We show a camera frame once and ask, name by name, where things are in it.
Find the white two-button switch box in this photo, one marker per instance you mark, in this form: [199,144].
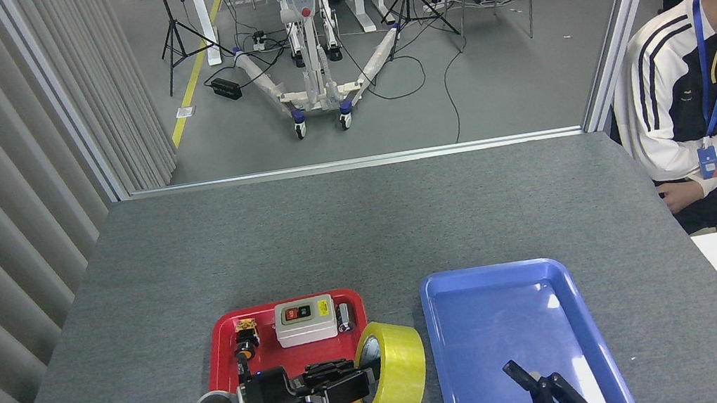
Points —
[307,330]

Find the silver post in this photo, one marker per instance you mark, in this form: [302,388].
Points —
[58,97]
[622,13]

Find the silver table rail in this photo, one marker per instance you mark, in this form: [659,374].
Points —
[353,162]

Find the small silver black switch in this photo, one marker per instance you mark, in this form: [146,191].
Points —
[345,317]

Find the orange black push button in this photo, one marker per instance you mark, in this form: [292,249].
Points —
[246,350]

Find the person's hand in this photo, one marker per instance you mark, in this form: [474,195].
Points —
[681,196]

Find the blue plastic tray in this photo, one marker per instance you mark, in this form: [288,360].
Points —
[490,324]

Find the yellow tape roll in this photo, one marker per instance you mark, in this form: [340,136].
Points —
[401,366]

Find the black power adapter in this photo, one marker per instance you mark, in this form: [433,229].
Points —
[226,89]

